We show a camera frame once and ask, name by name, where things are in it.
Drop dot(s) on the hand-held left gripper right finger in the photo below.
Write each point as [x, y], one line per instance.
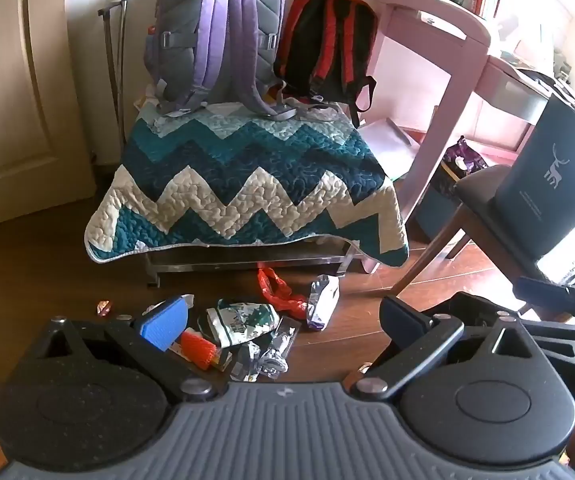
[398, 321]

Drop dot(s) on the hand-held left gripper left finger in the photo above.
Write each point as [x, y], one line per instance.
[165, 327]

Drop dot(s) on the white twisted paper wrapper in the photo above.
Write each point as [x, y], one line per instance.
[188, 301]

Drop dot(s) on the small orange snack wrapper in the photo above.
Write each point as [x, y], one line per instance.
[103, 307]

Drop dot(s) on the green white snack bag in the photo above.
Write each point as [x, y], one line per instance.
[240, 322]

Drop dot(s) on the silver purple snack wrapper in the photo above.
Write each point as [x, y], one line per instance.
[322, 305]

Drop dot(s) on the dark blue deer paper bag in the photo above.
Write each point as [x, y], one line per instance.
[552, 200]

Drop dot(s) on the clear plastic wrapper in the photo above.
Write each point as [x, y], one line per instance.
[277, 350]

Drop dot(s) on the red plastic bag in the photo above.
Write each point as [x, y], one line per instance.
[277, 292]

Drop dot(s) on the dark waste bin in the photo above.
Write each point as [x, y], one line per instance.
[437, 205]

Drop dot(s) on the wooden chair dark cushion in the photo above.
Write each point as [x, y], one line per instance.
[482, 185]

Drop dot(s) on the purple printed plastic bag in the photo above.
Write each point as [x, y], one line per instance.
[465, 157]

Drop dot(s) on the white paper sheets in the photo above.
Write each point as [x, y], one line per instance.
[387, 145]

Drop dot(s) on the teal white zigzag quilt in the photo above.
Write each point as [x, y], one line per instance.
[247, 170]

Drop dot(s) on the pink desk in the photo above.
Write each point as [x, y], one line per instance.
[447, 110]

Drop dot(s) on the metal folding rack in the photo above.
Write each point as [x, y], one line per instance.
[113, 70]

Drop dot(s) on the cream door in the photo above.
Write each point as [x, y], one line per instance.
[12, 110]

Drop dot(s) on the red black backpack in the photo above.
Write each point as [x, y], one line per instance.
[327, 45]

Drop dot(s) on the purple grey backpack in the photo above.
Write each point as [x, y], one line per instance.
[217, 35]

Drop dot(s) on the metal bench frame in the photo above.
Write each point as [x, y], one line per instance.
[247, 260]

